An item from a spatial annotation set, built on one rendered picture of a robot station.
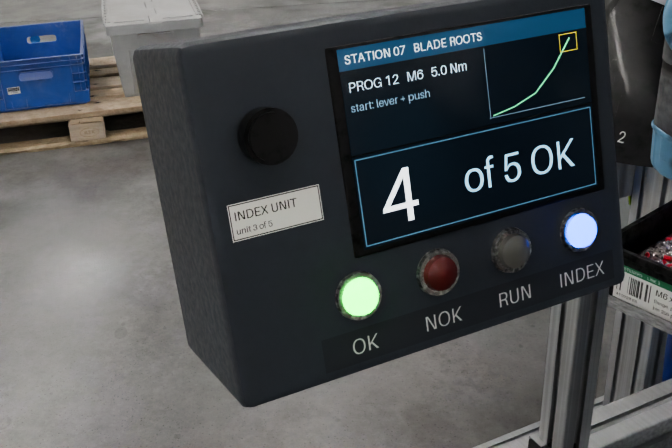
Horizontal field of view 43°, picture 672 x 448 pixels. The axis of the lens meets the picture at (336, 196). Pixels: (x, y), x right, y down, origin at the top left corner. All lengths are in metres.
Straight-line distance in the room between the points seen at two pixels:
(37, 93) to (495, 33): 3.38
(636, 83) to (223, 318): 0.82
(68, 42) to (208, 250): 3.91
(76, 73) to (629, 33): 2.87
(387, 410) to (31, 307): 1.12
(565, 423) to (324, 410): 1.42
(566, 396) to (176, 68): 0.43
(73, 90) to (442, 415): 2.29
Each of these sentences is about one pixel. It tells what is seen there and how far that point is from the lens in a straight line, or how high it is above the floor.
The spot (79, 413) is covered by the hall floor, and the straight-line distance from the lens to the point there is 2.22.
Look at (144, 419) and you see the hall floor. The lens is 2.16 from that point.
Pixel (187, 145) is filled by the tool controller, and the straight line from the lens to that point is 0.43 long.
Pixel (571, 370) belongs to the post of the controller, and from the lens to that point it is 0.70.
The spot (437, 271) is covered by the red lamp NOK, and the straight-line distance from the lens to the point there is 0.47.
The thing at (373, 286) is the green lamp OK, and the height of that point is 1.12.
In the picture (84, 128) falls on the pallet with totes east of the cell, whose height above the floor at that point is 0.08.
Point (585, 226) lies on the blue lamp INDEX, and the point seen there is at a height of 1.12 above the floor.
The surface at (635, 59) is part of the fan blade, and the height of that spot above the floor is 1.03.
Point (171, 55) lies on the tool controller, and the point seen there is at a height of 1.25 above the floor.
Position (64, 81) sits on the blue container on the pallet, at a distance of 3.78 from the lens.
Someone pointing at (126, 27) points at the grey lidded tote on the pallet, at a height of 0.46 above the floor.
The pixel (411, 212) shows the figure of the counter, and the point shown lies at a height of 1.15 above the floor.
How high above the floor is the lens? 1.37
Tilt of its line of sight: 26 degrees down
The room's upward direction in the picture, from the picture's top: 2 degrees counter-clockwise
